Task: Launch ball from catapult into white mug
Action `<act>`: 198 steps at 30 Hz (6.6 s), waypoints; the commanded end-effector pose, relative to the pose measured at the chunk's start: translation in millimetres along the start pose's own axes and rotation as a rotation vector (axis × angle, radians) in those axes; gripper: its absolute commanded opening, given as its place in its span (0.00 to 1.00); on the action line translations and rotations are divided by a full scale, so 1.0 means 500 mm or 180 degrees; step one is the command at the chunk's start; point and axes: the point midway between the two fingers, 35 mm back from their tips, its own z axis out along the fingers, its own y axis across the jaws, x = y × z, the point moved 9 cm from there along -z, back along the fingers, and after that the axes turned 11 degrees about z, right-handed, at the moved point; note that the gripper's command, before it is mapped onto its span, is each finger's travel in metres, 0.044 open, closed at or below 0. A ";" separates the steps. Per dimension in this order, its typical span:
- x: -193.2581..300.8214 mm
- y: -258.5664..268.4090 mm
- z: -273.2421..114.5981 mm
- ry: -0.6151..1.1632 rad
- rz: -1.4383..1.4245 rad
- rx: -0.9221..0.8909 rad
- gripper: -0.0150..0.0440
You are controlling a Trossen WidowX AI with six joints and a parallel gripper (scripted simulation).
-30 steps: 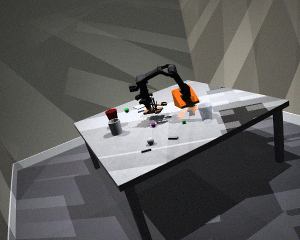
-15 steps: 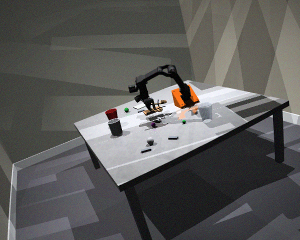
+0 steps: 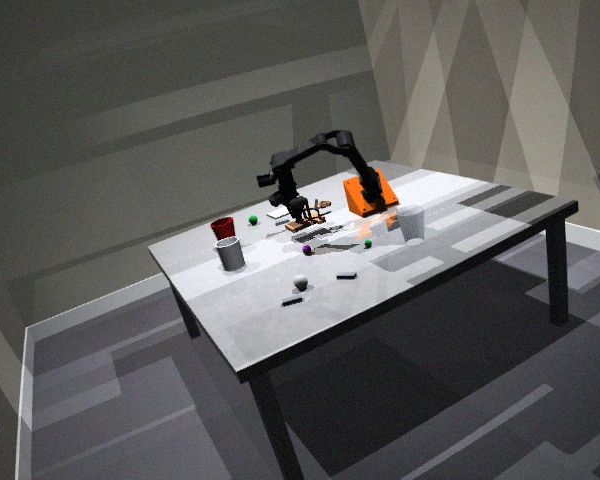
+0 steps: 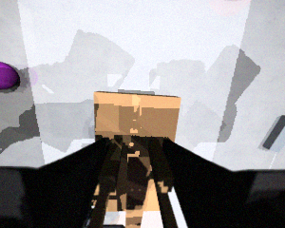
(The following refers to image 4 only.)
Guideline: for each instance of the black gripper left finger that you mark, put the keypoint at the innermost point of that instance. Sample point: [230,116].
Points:
[55,195]

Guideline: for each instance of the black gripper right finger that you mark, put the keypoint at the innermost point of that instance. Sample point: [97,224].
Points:
[212,196]

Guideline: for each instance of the purple ball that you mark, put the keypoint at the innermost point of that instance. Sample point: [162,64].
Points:
[8,76]

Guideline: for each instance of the grey rectangular block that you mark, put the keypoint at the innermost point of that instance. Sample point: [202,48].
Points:
[276,139]

